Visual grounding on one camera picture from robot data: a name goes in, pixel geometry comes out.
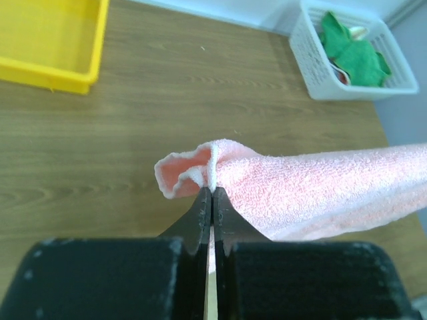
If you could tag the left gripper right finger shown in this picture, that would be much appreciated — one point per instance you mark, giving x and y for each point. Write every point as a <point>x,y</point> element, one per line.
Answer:
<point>229,229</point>

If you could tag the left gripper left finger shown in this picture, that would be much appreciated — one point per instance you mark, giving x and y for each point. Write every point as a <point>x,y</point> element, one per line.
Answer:
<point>189,237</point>

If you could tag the pink towel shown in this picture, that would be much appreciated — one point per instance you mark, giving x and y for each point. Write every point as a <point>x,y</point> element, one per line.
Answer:
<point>304,197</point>

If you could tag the green towel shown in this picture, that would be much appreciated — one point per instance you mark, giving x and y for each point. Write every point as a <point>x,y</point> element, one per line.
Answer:
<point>366,66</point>

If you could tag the yellow plastic tray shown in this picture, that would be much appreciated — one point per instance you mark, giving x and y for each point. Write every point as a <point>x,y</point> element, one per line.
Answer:
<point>55,45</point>

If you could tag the white plastic basket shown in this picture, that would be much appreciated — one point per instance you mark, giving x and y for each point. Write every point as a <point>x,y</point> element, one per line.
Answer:
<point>319,77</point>

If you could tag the patterned white cloth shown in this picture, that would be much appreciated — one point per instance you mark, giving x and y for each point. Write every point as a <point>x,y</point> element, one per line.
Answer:
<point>356,33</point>

